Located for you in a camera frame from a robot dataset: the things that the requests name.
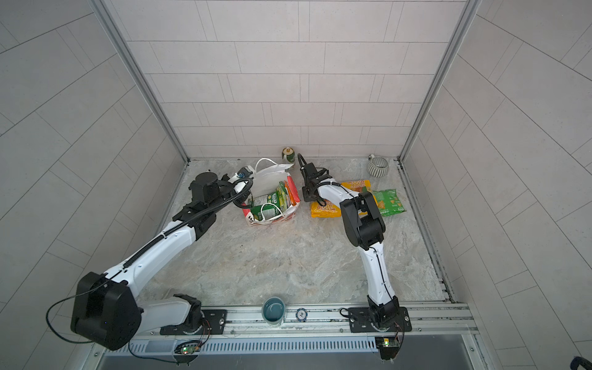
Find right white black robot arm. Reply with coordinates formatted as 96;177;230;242
298;154;412;332

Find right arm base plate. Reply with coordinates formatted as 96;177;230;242
339;307;413;333

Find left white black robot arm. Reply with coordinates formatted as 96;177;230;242
70;166;254;350

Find striped ceramic mug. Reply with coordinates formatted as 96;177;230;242
367;154;389;178

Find yellow snack packet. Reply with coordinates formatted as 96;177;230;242
311;200;342;218
342;180;372;193

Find green white drink can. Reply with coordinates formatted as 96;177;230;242
282;147;296;164

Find left circuit board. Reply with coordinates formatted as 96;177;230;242
173;340;203;366

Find orange snack packet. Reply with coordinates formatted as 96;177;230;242
284;181;298;207

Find green white snack packet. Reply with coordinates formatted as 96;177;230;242
250;190;291;221

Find aluminium rail frame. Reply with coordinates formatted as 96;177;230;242
82;302;493;369

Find right circuit board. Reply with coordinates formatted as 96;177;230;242
375;336;402;361

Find blue white poker chip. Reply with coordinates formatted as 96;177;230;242
295;308;308;322

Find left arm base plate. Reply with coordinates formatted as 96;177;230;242
160;309;228;336

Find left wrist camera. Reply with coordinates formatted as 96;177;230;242
229;165;255;183

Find circuit board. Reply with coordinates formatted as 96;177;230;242
173;340;203;366
375;336;402;361

